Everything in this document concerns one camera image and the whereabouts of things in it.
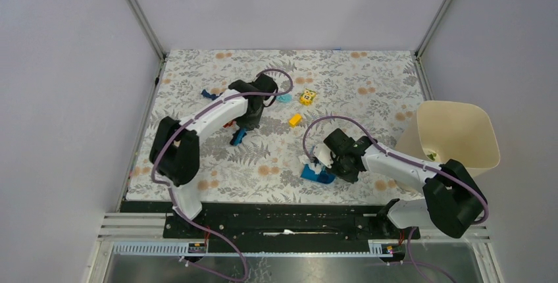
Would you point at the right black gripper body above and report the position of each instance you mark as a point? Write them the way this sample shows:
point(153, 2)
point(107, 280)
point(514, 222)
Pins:
point(343, 170)

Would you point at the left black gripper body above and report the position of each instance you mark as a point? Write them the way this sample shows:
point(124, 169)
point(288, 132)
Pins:
point(252, 120)

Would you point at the blue hand brush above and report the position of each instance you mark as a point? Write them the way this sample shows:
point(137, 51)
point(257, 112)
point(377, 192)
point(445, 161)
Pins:
point(238, 136)

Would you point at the blue dustpan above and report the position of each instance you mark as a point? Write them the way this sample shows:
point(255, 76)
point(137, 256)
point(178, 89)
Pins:
point(317, 173)

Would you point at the long dark blue scrap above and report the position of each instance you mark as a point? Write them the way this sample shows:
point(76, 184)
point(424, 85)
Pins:
point(208, 95)

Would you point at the green paper scrap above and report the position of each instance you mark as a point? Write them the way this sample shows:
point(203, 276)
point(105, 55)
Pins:
point(432, 156)

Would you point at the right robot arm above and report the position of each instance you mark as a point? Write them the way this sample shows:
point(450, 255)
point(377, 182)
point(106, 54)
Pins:
point(450, 199)

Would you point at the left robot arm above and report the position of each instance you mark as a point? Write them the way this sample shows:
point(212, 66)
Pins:
point(176, 150)

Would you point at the red toy robot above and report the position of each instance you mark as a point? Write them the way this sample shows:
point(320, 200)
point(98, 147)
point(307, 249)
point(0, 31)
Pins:
point(229, 124)

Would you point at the yellow toy brick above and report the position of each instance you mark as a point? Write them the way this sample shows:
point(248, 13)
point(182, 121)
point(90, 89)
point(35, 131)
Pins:
point(295, 120)

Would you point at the yellow number block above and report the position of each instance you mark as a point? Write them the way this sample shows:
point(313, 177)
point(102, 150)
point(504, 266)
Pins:
point(307, 97)

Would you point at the floral tablecloth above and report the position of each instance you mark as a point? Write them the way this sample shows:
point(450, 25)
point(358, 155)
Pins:
point(357, 91)

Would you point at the beige waste bin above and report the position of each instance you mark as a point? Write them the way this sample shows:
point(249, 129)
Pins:
point(452, 130)

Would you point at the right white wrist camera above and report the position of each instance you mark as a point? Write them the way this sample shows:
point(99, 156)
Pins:
point(322, 154)

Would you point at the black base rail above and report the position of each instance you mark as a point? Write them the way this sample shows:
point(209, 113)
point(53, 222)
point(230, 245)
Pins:
point(288, 228)

